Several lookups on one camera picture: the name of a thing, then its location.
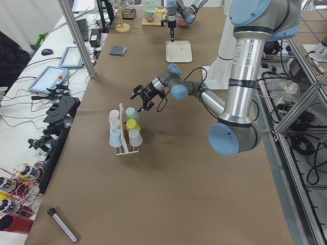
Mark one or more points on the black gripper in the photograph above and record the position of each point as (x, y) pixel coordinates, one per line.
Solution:
(171, 22)
(148, 90)

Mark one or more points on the mint green cup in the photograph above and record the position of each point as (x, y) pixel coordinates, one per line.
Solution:
(131, 113)

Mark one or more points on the cream rabbit tray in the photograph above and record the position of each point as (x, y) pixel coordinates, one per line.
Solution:
(178, 52)

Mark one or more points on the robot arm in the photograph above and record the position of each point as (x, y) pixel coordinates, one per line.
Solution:
(188, 14)
(254, 24)

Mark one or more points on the yellow cup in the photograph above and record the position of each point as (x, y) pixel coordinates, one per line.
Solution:
(132, 124)

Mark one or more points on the pink cup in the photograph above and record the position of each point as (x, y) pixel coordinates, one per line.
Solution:
(113, 114)

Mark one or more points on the white cup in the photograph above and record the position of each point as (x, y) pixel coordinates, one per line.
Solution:
(115, 124)

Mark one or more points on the grey cup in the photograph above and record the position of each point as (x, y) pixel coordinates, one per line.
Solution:
(135, 138)

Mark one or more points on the light blue cup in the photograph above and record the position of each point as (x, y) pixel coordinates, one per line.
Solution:
(115, 138)

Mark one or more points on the pink ice bowl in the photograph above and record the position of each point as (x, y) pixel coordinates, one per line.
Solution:
(180, 21)

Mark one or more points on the bamboo cutting board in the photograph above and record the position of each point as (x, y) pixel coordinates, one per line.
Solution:
(156, 22)

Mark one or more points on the stacked mint green bowls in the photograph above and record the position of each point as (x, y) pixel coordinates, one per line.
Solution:
(149, 13)

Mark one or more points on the wooden mug tree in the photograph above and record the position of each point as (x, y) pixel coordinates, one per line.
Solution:
(121, 27)

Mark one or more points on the grey folded cloth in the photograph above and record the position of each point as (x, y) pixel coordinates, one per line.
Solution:
(118, 50)

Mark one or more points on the black monitor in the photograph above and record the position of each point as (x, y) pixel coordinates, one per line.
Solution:
(104, 25)

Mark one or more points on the blue teach pendant far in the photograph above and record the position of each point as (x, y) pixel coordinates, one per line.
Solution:
(71, 58)

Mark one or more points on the blue teach pendant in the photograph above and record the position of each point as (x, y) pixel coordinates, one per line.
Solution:
(49, 79)
(71, 58)

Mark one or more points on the black keyboard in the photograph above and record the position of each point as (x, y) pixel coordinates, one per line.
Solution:
(83, 28)

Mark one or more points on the blue teach pendant near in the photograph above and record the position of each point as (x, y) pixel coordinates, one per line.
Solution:
(49, 79)

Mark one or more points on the black computer mouse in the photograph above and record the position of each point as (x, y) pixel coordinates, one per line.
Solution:
(47, 51)

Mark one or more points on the metal cylinder black cap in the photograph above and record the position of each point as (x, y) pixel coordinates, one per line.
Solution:
(64, 227)

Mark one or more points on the red cylinder can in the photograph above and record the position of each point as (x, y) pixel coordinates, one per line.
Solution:
(16, 224)

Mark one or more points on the white wire cup rack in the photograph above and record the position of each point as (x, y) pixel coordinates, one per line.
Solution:
(124, 148)

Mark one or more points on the aluminium frame post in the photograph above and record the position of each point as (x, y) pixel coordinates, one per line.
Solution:
(74, 30)

